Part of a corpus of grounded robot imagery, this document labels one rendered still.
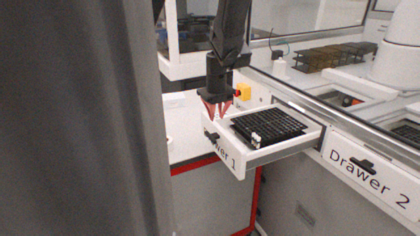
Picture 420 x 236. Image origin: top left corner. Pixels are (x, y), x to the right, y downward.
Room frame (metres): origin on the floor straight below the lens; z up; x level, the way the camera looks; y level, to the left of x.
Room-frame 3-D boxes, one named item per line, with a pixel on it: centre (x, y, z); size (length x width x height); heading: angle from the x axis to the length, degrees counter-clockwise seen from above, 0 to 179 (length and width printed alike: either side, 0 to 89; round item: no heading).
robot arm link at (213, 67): (0.67, -0.02, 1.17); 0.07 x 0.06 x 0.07; 121
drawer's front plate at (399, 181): (0.57, -0.46, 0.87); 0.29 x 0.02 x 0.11; 26
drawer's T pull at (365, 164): (0.56, -0.44, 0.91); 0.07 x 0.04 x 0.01; 26
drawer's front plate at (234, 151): (0.71, -0.04, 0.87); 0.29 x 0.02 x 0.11; 26
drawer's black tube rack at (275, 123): (0.80, -0.22, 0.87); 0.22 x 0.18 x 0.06; 116
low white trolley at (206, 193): (1.09, 0.13, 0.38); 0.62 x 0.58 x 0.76; 26
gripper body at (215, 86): (0.67, -0.02, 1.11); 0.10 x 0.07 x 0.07; 117
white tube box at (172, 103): (1.23, 0.20, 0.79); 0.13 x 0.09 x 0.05; 107
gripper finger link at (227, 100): (0.67, -0.02, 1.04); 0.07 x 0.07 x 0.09; 27
